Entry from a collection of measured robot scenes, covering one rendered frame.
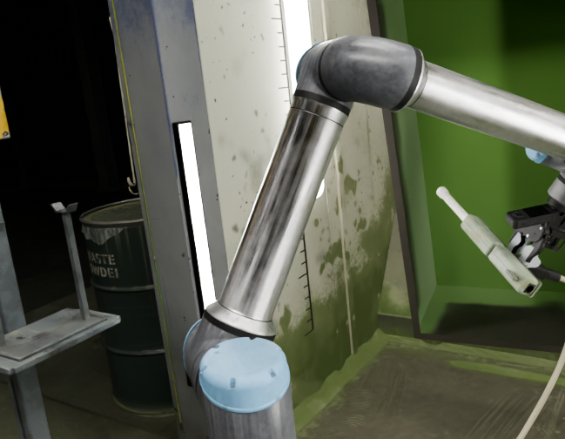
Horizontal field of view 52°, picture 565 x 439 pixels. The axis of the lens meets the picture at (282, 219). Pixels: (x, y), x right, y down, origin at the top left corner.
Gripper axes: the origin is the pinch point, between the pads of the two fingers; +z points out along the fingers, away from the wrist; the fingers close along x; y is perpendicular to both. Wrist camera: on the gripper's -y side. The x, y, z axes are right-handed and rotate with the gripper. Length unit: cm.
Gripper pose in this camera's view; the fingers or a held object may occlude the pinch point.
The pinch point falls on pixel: (509, 264)
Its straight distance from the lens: 161.4
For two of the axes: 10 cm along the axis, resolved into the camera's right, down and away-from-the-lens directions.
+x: -2.0, -5.4, 8.2
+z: -4.0, 8.1, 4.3
